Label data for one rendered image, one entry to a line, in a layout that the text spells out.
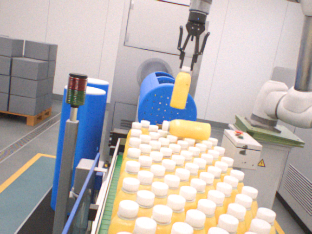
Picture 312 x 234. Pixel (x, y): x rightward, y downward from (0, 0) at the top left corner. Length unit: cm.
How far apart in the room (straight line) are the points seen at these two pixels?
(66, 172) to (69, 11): 591
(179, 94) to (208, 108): 549
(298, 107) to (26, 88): 398
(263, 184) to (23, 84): 384
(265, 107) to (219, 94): 494
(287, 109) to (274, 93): 14
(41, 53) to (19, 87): 65
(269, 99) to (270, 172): 42
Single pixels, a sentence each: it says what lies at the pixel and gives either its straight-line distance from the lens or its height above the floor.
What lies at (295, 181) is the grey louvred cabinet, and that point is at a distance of 359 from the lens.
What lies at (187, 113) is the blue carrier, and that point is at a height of 111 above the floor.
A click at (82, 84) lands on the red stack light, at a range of 110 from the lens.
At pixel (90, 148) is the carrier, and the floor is 65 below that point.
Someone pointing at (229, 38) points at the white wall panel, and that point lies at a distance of 684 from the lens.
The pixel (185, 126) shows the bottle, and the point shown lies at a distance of 123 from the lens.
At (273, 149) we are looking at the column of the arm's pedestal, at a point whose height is 95.
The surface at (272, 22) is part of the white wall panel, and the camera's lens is 707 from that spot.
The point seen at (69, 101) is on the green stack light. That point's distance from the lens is 111.
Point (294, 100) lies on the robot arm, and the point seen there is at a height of 125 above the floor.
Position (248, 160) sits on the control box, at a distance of 131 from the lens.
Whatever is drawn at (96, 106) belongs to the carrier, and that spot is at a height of 95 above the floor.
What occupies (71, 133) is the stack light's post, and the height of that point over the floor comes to 106.
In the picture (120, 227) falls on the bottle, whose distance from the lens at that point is 66.
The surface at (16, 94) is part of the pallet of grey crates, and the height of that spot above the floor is 41.
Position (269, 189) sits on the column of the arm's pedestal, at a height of 72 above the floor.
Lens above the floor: 138
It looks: 11 degrees down
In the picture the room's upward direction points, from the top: 10 degrees clockwise
